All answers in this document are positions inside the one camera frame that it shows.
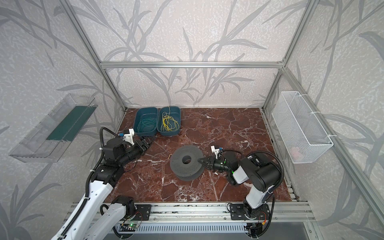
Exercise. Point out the left teal plastic bin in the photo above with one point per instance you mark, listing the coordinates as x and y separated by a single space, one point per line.
145 124

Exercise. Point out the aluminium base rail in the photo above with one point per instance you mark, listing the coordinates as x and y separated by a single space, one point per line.
217 212

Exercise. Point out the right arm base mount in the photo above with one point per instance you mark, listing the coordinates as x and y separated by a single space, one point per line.
244 212

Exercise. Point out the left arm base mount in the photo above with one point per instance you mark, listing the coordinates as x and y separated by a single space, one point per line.
140 212

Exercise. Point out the white wire mesh basket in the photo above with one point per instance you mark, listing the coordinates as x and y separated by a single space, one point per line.
304 136

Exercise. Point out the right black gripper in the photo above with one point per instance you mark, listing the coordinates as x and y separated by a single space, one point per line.
212 162

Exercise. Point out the teal plastic bin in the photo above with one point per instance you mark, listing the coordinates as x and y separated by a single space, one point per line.
145 124
169 121

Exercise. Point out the grey perforated cable spool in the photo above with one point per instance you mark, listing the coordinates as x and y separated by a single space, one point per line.
184 163

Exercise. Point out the clear acrylic wall shelf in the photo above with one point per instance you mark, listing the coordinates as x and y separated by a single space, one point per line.
48 141

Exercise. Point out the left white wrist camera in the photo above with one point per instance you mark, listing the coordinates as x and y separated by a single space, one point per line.
128 136

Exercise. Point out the right teal plastic bin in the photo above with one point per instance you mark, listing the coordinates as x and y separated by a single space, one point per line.
169 121

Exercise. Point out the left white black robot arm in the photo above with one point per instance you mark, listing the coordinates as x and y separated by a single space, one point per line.
117 152

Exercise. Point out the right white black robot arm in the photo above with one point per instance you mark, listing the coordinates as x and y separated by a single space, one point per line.
263 168

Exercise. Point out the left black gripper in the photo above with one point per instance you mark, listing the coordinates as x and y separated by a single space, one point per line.
139 145

